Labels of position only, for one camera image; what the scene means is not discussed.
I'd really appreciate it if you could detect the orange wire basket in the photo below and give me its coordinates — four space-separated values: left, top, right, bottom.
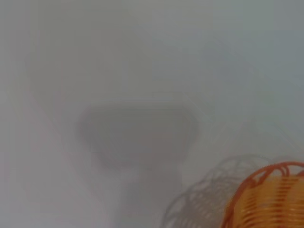
222 161 304 228

